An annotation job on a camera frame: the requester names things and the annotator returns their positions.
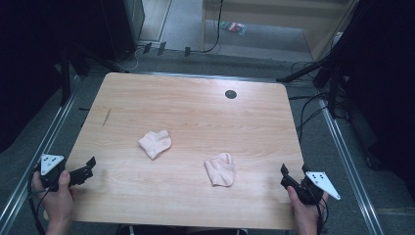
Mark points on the person's left hand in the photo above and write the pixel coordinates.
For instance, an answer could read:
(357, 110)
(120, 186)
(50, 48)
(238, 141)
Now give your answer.
(58, 202)

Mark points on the pale pink sock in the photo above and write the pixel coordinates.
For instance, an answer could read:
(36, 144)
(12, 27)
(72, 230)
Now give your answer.
(154, 143)
(221, 170)

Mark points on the metal floor rail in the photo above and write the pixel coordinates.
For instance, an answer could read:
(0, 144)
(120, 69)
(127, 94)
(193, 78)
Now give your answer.
(349, 163)
(39, 147)

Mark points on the black plug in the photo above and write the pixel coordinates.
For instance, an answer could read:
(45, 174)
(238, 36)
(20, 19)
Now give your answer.
(161, 48)
(147, 48)
(187, 51)

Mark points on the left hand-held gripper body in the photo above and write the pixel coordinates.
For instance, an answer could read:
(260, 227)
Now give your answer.
(52, 169)

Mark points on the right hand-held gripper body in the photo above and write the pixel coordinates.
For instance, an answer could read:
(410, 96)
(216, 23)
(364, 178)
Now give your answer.
(313, 187)

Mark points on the light wooden shelf unit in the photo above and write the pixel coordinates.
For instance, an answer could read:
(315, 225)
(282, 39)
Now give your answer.
(261, 13)

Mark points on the colourful packet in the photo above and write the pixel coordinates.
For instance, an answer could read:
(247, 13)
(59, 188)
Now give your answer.
(233, 27)

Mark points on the person's right hand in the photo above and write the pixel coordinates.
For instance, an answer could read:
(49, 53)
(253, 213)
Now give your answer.
(306, 215)

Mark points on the dark cabinet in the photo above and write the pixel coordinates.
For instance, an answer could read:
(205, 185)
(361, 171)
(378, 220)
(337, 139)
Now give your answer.
(122, 26)

